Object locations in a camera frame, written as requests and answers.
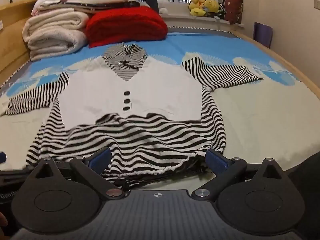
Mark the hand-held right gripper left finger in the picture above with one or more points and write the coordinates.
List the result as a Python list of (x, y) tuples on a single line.
[(102, 158)]

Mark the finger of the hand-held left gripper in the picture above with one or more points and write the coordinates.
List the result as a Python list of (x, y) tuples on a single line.
[(2, 157)]

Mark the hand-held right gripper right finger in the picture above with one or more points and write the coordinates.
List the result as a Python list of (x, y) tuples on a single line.
[(217, 160)]

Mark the black white striped sweater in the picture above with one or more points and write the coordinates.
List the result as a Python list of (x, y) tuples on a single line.
[(100, 97)]

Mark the person's left hand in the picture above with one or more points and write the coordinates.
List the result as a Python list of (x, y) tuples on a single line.
[(2, 220)]

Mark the blue white fan-print bed sheet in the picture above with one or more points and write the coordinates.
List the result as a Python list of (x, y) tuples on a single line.
[(262, 120)]

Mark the purple box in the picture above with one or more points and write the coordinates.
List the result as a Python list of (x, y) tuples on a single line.
[(262, 35)]

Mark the thick white folded blanket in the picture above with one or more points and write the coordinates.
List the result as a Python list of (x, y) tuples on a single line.
[(55, 32)]

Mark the red folded blanket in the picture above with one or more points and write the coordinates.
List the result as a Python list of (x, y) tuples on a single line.
[(125, 25)]

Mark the brown patterned folded blanket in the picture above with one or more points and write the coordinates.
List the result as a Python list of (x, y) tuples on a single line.
[(100, 6)]

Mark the yellow plush toy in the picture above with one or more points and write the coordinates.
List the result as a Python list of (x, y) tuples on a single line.
[(197, 6), (212, 6)]

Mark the small white plush toy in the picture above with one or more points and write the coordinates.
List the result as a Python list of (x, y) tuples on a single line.
[(163, 10)]

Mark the wooden bed frame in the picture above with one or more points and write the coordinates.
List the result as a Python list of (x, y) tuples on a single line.
[(12, 42)]

